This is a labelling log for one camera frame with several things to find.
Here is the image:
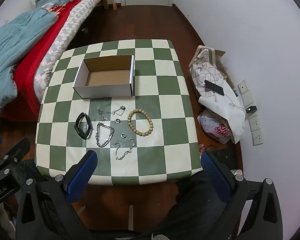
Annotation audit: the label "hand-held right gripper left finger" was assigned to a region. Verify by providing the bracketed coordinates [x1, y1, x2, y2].
[15, 150, 98, 240]

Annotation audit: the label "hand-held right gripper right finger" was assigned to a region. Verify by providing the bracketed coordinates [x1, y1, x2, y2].
[201, 151, 283, 240]

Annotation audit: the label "gold and black trinket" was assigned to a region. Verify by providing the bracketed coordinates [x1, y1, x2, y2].
[94, 122, 115, 147]

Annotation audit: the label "black fitness band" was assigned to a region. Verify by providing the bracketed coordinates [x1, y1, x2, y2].
[75, 112, 92, 139]

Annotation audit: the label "silver charm bracelet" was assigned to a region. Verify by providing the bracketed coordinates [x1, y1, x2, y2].
[114, 137, 137, 161]

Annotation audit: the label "wooden bead bracelet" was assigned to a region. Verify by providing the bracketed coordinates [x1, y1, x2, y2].
[127, 109, 154, 137]

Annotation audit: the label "thin silver chain bracelet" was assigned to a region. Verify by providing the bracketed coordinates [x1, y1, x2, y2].
[97, 106, 127, 117]

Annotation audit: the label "white cardboard box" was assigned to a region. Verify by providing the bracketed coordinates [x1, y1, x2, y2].
[73, 54, 135, 99]

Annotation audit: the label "person's dark trousers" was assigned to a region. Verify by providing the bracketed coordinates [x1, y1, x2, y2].
[12, 159, 232, 240]

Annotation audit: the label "white plastic bag red print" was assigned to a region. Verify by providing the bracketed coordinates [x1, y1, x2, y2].
[197, 109, 234, 144]

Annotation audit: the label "grey slipper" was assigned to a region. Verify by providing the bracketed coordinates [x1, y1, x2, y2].
[151, 232, 169, 240]

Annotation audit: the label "black phone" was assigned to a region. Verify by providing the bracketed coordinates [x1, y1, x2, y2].
[204, 80, 225, 96]

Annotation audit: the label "green white checkered tablecloth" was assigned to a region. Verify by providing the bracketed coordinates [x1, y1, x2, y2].
[35, 39, 203, 185]

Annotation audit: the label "red blanket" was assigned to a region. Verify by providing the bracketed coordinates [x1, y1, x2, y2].
[1, 0, 95, 120]

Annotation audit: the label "teal blanket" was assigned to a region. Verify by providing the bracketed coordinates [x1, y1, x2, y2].
[0, 0, 111, 123]

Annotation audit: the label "white quilted bag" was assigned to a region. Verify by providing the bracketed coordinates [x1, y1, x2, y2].
[189, 45, 228, 98]

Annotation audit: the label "white wall socket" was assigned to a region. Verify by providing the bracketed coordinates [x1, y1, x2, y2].
[251, 129, 264, 146]
[249, 115, 261, 132]

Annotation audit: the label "white cable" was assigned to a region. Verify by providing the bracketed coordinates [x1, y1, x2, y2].
[225, 85, 248, 110]

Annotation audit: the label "grey wall switch plate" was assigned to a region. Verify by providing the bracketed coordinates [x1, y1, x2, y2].
[241, 92, 253, 107]
[237, 80, 249, 94]

